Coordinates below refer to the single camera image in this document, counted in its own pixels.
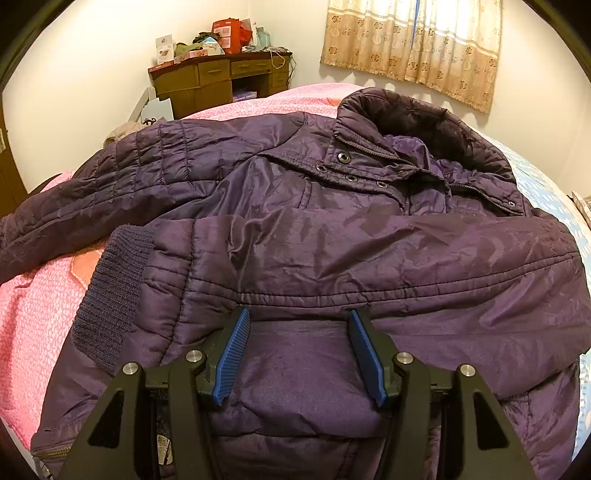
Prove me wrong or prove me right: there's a purple quilted jacket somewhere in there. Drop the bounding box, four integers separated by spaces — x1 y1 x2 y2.
0 89 591 480

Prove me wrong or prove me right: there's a brown wooden cabinet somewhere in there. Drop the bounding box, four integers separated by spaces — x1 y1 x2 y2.
148 51 294 121

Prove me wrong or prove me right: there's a red gift box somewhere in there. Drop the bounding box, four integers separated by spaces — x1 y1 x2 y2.
211 18 254 52

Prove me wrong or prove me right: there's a beige cloth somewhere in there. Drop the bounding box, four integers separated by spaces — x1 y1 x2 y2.
102 122 141 149

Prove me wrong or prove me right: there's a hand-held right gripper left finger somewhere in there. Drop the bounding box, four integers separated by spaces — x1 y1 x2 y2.
58 307 252 480

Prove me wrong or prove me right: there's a blue dotted bed sheet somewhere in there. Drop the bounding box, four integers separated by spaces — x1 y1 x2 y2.
475 129 591 259

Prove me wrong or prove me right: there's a pink bed blanket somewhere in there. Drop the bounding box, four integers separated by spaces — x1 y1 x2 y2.
0 83 356 455

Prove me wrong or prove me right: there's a white printed card box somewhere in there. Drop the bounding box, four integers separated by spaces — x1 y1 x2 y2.
154 34 175 66

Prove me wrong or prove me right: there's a dark wooden door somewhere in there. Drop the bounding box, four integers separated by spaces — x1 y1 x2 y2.
0 99 29 208

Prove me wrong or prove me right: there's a white paper bag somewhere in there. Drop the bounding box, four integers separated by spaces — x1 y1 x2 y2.
140 87 175 124

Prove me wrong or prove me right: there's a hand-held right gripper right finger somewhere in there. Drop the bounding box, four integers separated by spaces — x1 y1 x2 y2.
347 308 534 480

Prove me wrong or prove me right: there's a heap of assorted packages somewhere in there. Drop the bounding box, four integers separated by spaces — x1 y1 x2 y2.
173 18 289 63

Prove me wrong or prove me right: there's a beige patterned curtain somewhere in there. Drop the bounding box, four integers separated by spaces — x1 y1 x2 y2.
320 0 503 115

